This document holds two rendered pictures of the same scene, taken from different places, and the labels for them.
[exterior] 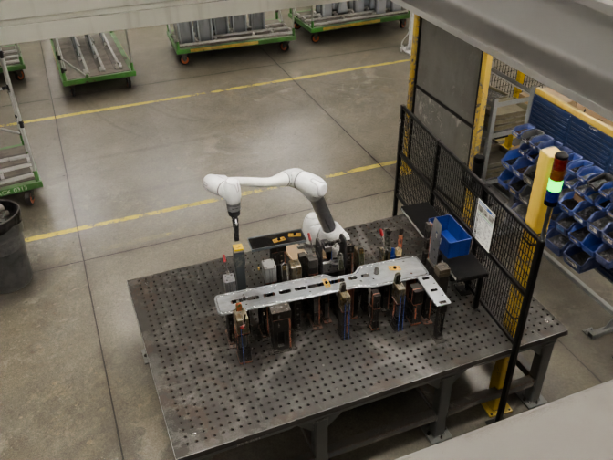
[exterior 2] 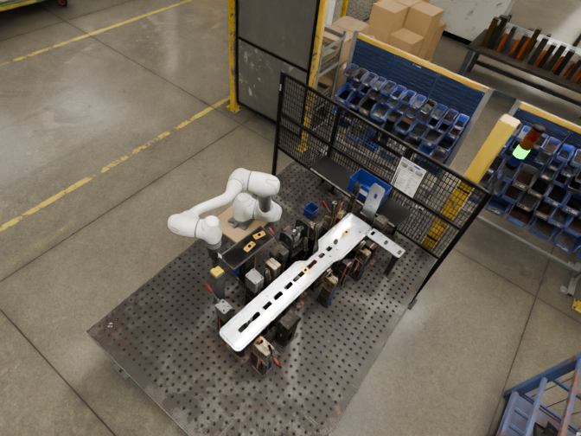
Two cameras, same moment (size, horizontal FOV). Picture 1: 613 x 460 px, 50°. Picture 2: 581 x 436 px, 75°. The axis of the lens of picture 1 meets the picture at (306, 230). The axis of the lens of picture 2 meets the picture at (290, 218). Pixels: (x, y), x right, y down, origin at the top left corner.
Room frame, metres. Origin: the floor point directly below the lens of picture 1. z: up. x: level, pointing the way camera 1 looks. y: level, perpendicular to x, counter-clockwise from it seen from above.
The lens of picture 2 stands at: (2.21, 0.88, 3.21)
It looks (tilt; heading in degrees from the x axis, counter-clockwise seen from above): 50 degrees down; 322
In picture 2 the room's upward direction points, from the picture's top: 9 degrees clockwise
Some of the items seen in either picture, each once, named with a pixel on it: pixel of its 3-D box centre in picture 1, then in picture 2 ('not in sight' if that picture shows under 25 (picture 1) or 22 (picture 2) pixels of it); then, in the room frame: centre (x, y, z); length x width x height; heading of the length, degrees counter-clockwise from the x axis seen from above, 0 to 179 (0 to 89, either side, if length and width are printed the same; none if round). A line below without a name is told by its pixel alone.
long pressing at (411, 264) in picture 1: (323, 285); (303, 272); (3.20, -0.10, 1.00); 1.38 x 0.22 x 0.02; 106
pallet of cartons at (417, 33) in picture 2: not in sight; (404, 37); (6.38, -4.16, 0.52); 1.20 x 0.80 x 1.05; 108
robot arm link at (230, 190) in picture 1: (230, 189); (209, 228); (3.41, 0.46, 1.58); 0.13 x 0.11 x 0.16; 49
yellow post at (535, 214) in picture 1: (519, 297); (440, 225); (3.06, -1.31, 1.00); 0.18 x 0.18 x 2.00; 16
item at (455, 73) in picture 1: (442, 109); (271, 57); (5.80, -1.33, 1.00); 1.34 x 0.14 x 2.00; 21
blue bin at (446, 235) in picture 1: (448, 235); (368, 188); (3.57, -0.95, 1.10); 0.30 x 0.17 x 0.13; 18
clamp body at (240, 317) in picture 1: (243, 336); (263, 356); (2.87, 0.39, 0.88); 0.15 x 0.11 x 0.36; 16
